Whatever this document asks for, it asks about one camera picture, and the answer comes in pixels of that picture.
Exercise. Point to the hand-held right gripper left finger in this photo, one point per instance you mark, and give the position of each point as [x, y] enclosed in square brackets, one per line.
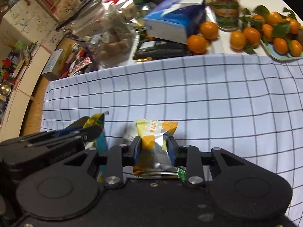
[137, 151]

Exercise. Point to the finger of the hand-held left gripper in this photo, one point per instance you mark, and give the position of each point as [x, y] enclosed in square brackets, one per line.
[68, 131]
[92, 133]

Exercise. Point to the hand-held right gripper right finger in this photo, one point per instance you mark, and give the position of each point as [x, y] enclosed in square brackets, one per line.
[171, 151]

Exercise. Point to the olive green snack packet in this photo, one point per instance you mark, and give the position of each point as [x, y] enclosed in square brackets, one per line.
[95, 120]

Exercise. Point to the teal and gold tin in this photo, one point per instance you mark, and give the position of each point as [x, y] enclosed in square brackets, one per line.
[101, 146]

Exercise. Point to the white black-print snack packet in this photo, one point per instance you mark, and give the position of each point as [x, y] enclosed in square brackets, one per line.
[129, 134]

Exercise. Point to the yellow and silver snack packet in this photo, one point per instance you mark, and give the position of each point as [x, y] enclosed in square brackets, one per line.
[153, 132]

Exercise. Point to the dark green snack packet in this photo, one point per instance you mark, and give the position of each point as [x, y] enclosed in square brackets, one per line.
[182, 173]

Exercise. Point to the blue checked tablecloth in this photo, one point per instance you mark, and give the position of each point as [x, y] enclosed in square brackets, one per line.
[189, 94]

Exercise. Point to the white TV console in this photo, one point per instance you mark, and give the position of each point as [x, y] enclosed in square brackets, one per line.
[21, 94]

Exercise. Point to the grey cardboard box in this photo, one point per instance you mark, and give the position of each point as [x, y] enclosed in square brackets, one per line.
[54, 63]

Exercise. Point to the pile of colourful wrappers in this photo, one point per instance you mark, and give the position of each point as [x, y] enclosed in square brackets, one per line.
[78, 62]

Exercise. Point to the metal bowl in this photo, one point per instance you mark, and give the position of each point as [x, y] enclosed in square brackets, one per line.
[5, 88]

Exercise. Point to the large glass jar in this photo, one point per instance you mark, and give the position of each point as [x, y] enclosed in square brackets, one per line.
[106, 33]

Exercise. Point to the black notebook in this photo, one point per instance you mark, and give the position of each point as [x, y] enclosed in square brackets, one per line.
[161, 49]

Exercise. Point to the white cartoon cabinet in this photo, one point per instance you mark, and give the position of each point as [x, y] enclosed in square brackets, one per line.
[28, 21]

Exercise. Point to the tree print gift bag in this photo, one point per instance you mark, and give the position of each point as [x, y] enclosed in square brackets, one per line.
[66, 7]

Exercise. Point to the blue tissue pack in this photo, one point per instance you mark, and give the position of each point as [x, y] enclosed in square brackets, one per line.
[170, 21]

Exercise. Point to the pale green plate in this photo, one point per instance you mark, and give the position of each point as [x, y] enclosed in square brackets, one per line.
[281, 56]

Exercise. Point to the yellow-lid glass jar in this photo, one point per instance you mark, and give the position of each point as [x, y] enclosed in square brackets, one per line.
[224, 11]

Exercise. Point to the pile of leafy tangerines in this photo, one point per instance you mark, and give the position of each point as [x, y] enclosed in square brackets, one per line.
[280, 45]

